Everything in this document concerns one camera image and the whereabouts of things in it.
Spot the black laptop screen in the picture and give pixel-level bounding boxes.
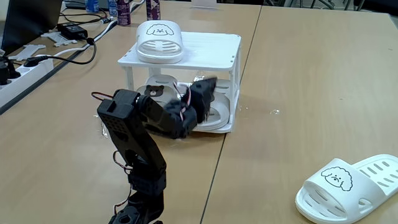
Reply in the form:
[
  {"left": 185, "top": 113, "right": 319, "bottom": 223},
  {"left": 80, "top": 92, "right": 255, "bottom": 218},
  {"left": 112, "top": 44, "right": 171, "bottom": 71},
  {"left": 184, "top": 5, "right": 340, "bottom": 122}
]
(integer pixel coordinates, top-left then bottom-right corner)
[{"left": 1, "top": 0, "right": 63, "bottom": 56}]

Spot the black power adapter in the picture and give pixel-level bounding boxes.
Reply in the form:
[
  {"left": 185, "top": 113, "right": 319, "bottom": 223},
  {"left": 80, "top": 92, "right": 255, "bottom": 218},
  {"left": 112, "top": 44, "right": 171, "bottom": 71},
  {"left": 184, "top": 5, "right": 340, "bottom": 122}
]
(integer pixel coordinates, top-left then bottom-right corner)
[{"left": 57, "top": 22, "right": 89, "bottom": 40}]

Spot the white plastic rack part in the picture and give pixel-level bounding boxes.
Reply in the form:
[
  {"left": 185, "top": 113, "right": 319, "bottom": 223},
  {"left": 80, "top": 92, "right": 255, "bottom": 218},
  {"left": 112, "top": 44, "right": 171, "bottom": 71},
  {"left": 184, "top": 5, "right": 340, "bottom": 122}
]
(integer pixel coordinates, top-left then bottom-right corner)
[
  {"left": 40, "top": 30, "right": 78, "bottom": 48},
  {"left": 8, "top": 44, "right": 47, "bottom": 62}
]

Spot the grey bear slipper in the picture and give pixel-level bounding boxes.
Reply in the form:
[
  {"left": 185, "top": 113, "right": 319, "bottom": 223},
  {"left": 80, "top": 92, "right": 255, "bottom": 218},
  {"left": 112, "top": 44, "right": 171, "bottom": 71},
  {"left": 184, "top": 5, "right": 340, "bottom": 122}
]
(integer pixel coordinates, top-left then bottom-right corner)
[
  {"left": 194, "top": 79, "right": 233, "bottom": 131},
  {"left": 136, "top": 73, "right": 180, "bottom": 103}
]

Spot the black plug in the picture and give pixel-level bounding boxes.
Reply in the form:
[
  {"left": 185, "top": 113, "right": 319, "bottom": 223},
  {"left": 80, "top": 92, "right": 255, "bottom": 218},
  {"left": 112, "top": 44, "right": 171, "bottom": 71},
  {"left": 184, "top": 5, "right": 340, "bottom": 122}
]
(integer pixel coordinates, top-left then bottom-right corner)
[{"left": 0, "top": 55, "right": 22, "bottom": 85}]

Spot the black power cable with plug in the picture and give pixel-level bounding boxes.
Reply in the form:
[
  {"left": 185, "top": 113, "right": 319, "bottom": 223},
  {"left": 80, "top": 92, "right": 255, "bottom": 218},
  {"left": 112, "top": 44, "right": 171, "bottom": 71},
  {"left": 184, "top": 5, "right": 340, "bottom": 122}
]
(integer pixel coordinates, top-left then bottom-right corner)
[{"left": 23, "top": 37, "right": 98, "bottom": 68}]

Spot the white two-shelf shoe rack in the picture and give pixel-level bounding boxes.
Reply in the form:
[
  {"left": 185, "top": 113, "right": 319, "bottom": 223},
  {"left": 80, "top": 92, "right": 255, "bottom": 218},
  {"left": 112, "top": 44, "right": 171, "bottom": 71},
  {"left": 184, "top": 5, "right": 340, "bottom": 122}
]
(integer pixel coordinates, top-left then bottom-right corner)
[{"left": 117, "top": 30, "right": 243, "bottom": 134}]

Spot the white dog slipper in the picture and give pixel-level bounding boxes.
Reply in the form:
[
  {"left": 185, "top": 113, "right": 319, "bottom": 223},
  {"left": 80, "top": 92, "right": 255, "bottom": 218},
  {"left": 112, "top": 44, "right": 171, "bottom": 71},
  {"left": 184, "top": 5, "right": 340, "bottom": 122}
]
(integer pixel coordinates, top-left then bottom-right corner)
[
  {"left": 135, "top": 20, "right": 185, "bottom": 65},
  {"left": 294, "top": 154, "right": 398, "bottom": 224}
]

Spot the white cable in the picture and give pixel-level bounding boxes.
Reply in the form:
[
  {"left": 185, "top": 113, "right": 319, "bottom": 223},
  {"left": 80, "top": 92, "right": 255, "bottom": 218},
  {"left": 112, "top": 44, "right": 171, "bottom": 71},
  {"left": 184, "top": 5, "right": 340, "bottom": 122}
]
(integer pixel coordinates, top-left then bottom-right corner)
[{"left": 35, "top": 18, "right": 119, "bottom": 58}]

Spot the white power strip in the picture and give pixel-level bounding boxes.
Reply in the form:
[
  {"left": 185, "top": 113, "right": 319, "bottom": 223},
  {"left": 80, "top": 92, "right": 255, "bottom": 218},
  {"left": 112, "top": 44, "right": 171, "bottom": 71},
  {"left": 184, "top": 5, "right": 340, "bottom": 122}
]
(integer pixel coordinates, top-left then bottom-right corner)
[{"left": 0, "top": 57, "right": 54, "bottom": 108}]

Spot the white card stand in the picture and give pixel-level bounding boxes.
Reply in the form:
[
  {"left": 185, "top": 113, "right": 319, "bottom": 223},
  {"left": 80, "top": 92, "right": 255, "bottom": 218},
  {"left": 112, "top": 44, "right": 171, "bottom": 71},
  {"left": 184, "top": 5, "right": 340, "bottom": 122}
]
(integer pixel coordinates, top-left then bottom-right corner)
[{"left": 190, "top": 0, "right": 219, "bottom": 10}]

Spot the purple drink can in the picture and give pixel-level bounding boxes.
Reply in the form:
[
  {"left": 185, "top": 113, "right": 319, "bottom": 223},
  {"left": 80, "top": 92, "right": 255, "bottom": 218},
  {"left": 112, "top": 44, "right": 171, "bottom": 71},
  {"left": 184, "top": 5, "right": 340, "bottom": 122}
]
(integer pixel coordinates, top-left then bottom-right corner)
[
  {"left": 116, "top": 0, "right": 132, "bottom": 26},
  {"left": 146, "top": 0, "right": 162, "bottom": 21}
]

